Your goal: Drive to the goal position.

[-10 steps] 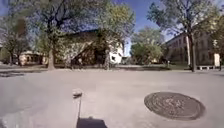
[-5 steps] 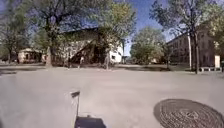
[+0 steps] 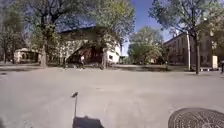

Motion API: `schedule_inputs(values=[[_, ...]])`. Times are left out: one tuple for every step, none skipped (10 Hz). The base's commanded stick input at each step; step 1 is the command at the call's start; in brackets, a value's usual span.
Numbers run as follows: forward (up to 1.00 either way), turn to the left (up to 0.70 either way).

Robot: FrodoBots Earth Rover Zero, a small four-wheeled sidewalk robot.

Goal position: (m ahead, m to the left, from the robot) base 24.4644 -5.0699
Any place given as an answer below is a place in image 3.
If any grey paved square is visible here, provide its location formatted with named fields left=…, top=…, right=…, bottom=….
left=0, top=67, right=224, bottom=128

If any white building with dark roof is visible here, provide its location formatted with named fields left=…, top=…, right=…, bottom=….
left=57, top=26, right=122, bottom=66

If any leafy green tree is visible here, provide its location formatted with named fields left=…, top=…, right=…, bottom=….
left=127, top=26, right=165, bottom=66

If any tall leafy tree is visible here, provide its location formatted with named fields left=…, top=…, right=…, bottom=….
left=87, top=0, right=137, bottom=70

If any brown brick building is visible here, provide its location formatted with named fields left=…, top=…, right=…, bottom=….
left=162, top=19, right=224, bottom=67

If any large tree with thick trunk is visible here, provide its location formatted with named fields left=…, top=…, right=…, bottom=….
left=6, top=0, right=88, bottom=69

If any pale pole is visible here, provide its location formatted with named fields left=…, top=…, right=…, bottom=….
left=185, top=31, right=192, bottom=72

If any tree with dark trunk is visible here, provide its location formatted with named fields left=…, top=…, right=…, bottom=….
left=148, top=0, right=224, bottom=75

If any small pale building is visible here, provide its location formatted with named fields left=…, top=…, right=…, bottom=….
left=13, top=47, right=42, bottom=65

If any round metal manhole cover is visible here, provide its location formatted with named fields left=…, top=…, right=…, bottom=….
left=167, top=107, right=224, bottom=128

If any white sign board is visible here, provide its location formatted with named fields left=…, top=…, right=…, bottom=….
left=211, top=55, right=219, bottom=71

